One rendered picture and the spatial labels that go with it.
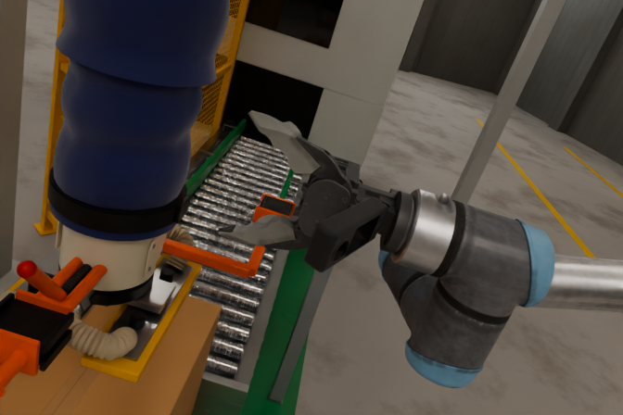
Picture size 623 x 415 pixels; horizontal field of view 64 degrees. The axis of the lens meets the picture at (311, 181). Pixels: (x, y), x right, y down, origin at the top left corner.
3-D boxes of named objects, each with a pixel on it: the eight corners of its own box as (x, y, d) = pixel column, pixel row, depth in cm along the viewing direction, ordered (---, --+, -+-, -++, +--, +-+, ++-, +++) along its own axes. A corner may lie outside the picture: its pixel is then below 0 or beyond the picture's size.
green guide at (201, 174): (231, 125, 366) (234, 114, 362) (244, 130, 366) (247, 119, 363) (137, 226, 219) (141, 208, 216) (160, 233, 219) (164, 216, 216)
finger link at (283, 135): (257, 103, 57) (306, 165, 59) (245, 116, 51) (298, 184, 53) (278, 86, 56) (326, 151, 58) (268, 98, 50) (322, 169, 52)
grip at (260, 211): (258, 209, 125) (263, 192, 123) (290, 220, 125) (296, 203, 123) (250, 224, 117) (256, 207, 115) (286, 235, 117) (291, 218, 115)
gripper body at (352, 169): (297, 201, 63) (387, 231, 63) (286, 233, 55) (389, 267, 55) (314, 146, 60) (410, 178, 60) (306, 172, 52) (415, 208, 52)
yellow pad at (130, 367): (159, 257, 113) (163, 240, 111) (201, 271, 113) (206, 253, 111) (79, 366, 82) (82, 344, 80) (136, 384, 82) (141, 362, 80)
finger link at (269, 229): (237, 232, 63) (305, 215, 61) (225, 257, 58) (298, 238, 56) (228, 211, 62) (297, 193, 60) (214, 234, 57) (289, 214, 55)
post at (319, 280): (270, 388, 232) (336, 206, 192) (284, 393, 232) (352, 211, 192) (267, 399, 226) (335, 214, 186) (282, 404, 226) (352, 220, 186)
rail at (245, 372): (305, 169, 373) (312, 146, 365) (311, 171, 373) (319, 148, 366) (220, 425, 161) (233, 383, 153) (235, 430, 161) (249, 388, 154)
